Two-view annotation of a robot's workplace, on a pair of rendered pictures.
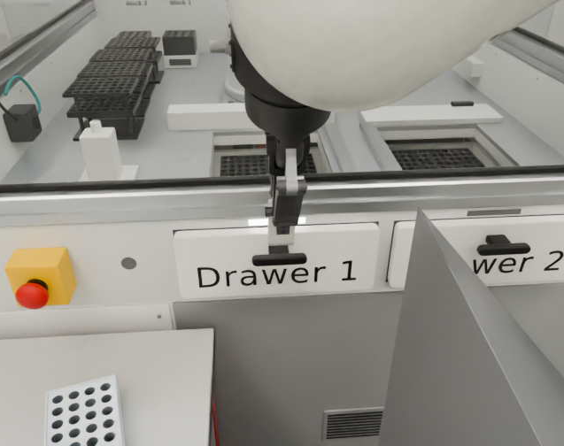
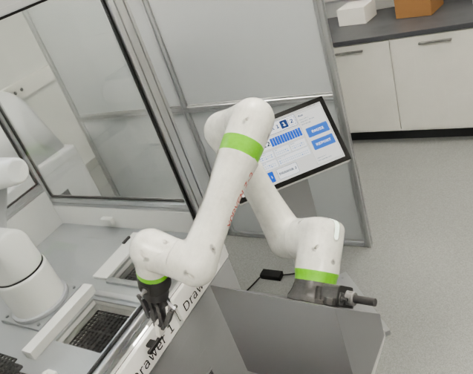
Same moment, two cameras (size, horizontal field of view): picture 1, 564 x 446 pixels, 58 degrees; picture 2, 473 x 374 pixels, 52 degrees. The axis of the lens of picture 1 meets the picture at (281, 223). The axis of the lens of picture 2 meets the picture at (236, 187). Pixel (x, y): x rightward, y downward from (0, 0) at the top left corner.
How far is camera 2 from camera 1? 106 cm
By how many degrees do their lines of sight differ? 41
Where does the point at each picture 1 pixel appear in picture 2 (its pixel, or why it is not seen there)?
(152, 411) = not seen: outside the picture
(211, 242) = (129, 363)
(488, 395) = (254, 298)
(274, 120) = (162, 297)
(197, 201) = (115, 355)
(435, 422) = (249, 316)
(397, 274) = (183, 314)
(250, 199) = (129, 336)
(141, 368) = not seen: outside the picture
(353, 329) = (183, 348)
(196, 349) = not seen: outside the picture
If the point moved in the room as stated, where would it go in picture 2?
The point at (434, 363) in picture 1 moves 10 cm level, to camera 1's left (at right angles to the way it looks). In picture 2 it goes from (240, 307) to (220, 334)
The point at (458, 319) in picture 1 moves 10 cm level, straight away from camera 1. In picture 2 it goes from (239, 294) to (220, 278)
